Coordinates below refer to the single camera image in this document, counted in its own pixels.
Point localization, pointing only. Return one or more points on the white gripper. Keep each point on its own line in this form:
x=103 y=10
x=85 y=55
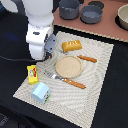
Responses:
x=41 y=41

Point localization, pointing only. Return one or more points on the orange toy bread loaf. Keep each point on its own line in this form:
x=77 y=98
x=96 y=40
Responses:
x=71 y=45

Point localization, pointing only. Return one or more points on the yellow toy butter box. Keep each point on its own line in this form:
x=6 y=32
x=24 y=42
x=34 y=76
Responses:
x=32 y=74

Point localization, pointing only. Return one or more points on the grey pot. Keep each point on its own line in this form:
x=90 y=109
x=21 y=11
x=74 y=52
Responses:
x=91 y=14
x=69 y=9

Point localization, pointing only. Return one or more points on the light blue milk carton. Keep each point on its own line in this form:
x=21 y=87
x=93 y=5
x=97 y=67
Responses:
x=41 y=92

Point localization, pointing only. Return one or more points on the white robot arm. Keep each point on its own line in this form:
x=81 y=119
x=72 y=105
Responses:
x=38 y=12

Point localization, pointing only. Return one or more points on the round wooden plate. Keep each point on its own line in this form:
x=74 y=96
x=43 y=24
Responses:
x=69 y=66

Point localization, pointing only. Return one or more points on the beige woven placemat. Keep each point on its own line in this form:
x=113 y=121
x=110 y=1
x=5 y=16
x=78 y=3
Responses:
x=66 y=101

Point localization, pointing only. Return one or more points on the beige bowl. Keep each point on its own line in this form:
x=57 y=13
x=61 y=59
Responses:
x=123 y=16

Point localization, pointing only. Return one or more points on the fork with wooden handle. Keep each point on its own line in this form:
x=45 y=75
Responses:
x=66 y=80

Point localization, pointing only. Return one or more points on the knife with wooden handle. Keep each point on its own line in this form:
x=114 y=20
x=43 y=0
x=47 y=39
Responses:
x=83 y=57

